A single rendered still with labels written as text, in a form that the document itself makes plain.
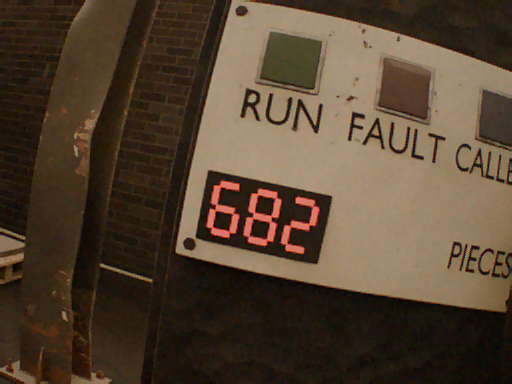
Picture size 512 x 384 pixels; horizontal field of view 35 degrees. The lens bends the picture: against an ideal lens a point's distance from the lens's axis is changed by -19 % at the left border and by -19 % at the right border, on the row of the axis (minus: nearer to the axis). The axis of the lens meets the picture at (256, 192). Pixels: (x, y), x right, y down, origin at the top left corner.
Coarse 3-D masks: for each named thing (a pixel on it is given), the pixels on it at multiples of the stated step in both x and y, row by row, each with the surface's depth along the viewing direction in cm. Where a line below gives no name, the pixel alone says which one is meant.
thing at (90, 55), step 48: (96, 0) 314; (144, 0) 341; (96, 48) 314; (144, 48) 343; (96, 96) 313; (48, 144) 317; (96, 144) 345; (48, 192) 318; (96, 192) 345; (48, 240) 318; (96, 240) 346; (48, 288) 319; (96, 288) 347; (48, 336) 320
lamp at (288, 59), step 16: (272, 32) 61; (272, 48) 61; (288, 48) 61; (304, 48) 61; (320, 48) 61; (272, 64) 61; (288, 64) 61; (304, 64) 61; (272, 80) 61; (288, 80) 61; (304, 80) 61
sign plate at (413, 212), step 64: (256, 64) 62; (320, 64) 61; (448, 64) 60; (256, 128) 62; (320, 128) 61; (384, 128) 61; (448, 128) 60; (192, 192) 63; (256, 192) 62; (320, 192) 61; (384, 192) 61; (448, 192) 60; (192, 256) 63; (256, 256) 62; (320, 256) 61; (384, 256) 61; (448, 256) 60
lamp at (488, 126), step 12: (492, 96) 59; (504, 96) 59; (492, 108) 59; (504, 108) 58; (480, 120) 59; (492, 120) 59; (504, 120) 58; (480, 132) 59; (492, 132) 59; (504, 132) 59; (504, 144) 59
